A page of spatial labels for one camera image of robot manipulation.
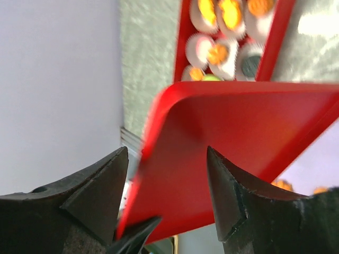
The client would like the orange fish cookie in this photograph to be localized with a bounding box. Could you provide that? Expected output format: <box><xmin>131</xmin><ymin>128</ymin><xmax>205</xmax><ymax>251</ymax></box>
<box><xmin>198</xmin><ymin>0</ymin><xmax>216</xmax><ymax>26</ymax></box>
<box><xmin>219</xmin><ymin>0</ymin><xmax>242</xmax><ymax>30</ymax></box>

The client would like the swirl cookie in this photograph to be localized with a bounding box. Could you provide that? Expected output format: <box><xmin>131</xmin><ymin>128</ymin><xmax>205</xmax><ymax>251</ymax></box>
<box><xmin>247</xmin><ymin>0</ymin><xmax>274</xmax><ymax>17</ymax></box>
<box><xmin>189</xmin><ymin>67</ymin><xmax>204</xmax><ymax>81</ymax></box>
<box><xmin>207</xmin><ymin>44</ymin><xmax>229</xmax><ymax>65</ymax></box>

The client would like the green round cookie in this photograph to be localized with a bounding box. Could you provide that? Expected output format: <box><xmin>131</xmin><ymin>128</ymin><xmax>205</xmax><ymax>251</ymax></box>
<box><xmin>202</xmin><ymin>74</ymin><xmax>221</xmax><ymax>81</ymax></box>

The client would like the dotted round biscuit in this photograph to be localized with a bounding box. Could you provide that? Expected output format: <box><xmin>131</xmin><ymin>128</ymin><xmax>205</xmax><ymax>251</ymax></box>
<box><xmin>313</xmin><ymin>186</ymin><xmax>329</xmax><ymax>195</ymax></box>
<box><xmin>271</xmin><ymin>179</ymin><xmax>293</xmax><ymax>192</ymax></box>

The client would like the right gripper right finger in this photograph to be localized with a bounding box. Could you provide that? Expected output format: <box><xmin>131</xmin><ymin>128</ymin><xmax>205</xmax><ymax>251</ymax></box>
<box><xmin>207</xmin><ymin>147</ymin><xmax>338</xmax><ymax>253</ymax></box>

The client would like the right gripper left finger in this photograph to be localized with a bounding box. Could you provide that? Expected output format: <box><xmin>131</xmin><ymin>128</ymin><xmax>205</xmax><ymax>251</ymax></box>
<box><xmin>1</xmin><ymin>147</ymin><xmax>128</xmax><ymax>253</ymax></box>

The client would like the dotted round biscuit middle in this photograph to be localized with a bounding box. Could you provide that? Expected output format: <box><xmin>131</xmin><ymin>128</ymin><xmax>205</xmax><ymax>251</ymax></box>
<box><xmin>271</xmin><ymin>179</ymin><xmax>293</xmax><ymax>192</ymax></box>

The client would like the lilac plastic tray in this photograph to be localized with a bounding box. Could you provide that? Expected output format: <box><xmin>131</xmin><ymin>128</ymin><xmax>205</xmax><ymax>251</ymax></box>
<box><xmin>276</xmin><ymin>121</ymin><xmax>338</xmax><ymax>195</ymax></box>

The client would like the red box lid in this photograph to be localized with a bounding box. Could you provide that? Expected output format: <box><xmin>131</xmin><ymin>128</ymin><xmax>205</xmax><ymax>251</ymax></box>
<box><xmin>117</xmin><ymin>81</ymin><xmax>338</xmax><ymax>242</ymax></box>

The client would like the dotted round biscuit right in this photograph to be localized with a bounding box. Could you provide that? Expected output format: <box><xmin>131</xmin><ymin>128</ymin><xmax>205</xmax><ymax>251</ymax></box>
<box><xmin>313</xmin><ymin>186</ymin><xmax>329</xmax><ymax>195</ymax></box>

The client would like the red cookie box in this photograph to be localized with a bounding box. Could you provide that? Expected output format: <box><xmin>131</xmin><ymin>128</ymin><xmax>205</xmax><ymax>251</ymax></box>
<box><xmin>173</xmin><ymin>1</ymin><xmax>296</xmax><ymax>82</ymax></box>

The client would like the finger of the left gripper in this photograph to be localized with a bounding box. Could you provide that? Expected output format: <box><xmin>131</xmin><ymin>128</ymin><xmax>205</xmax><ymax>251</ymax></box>
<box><xmin>107</xmin><ymin>216</ymin><xmax>162</xmax><ymax>254</ymax></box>

